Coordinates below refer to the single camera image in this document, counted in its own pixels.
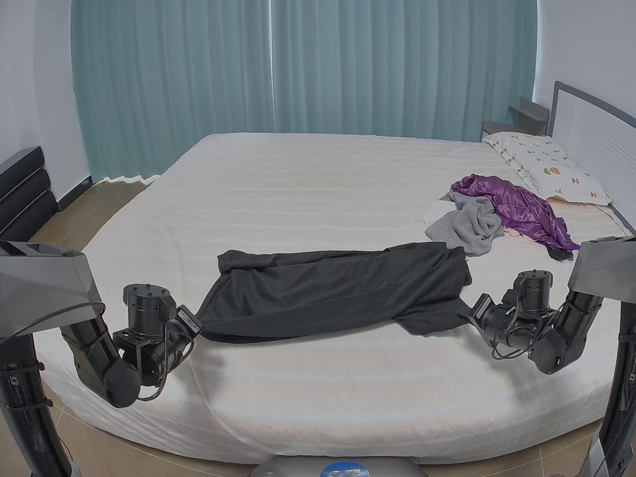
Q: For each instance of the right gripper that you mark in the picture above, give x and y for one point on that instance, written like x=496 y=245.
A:
x=489 y=318

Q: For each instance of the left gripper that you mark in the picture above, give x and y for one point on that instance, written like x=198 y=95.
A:
x=188 y=322

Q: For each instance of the black T-shirt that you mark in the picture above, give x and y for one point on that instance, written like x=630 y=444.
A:
x=338 y=291

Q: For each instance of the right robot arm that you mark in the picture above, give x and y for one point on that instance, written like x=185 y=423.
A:
x=603 y=266

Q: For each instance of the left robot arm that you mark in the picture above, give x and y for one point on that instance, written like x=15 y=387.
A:
x=44 y=276

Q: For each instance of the pile of clothes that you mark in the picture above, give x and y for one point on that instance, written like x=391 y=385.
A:
x=477 y=221

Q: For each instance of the bed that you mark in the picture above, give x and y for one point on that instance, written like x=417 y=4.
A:
x=318 y=206

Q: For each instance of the white printed pillow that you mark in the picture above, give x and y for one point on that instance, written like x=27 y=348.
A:
x=546 y=167

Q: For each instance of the grey bedside table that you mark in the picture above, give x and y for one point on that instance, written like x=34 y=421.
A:
x=526 y=115

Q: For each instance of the black chest of drawers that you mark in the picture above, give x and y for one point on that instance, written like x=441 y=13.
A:
x=25 y=192

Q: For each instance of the blue-green curtain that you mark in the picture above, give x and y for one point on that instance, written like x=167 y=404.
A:
x=397 y=57
x=169 y=67

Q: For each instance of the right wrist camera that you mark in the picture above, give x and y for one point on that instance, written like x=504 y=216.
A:
x=509 y=298

